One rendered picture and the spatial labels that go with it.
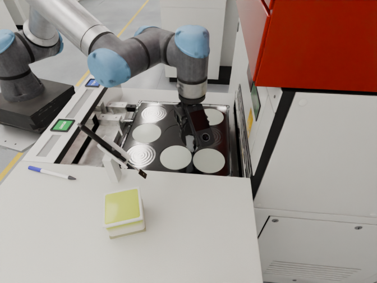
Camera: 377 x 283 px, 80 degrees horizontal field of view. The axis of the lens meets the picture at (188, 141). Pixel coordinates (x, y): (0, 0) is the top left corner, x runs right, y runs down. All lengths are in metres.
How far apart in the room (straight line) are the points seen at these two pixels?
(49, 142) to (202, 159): 0.46
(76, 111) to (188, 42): 0.52
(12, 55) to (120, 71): 0.65
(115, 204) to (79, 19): 0.38
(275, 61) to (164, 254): 0.40
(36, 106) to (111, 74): 0.63
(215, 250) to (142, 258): 0.14
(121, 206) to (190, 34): 0.37
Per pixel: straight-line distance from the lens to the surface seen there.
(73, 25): 0.56
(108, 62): 0.47
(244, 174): 0.63
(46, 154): 0.76
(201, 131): 0.58
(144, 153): 0.73
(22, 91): 1.12
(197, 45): 0.50
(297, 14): 0.38
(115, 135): 0.85
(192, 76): 0.53
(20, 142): 1.08
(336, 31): 0.41
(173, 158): 0.71
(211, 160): 0.70
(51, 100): 1.08
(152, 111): 0.89
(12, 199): 0.69
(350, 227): 0.90
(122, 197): 0.49
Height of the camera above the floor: 1.43
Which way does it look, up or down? 45 degrees down
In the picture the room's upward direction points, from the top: straight up
